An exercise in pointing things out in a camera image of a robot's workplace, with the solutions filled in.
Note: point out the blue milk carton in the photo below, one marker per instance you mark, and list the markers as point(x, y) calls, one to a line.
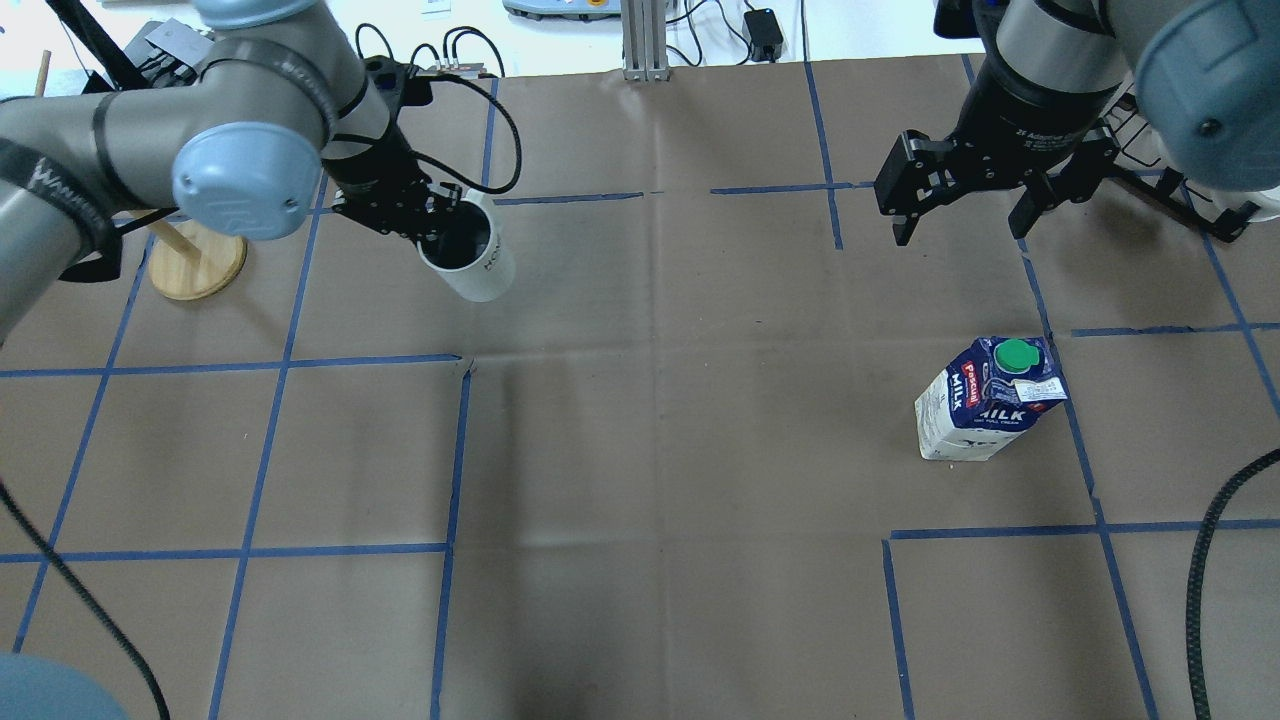
point(990, 394)

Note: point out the white mug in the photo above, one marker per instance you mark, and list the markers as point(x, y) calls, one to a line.
point(465, 247)

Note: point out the aluminium frame post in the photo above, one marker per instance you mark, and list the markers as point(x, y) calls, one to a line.
point(644, 36)

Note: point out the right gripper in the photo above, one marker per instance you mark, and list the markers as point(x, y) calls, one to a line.
point(1020, 108)

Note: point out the black power adapter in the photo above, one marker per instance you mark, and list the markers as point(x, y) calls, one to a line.
point(763, 35)

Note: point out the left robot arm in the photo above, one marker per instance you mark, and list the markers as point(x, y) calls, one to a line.
point(281, 98)

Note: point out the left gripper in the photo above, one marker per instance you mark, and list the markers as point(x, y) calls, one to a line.
point(377, 165)

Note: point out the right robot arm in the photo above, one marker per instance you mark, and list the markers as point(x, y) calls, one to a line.
point(1176, 99)

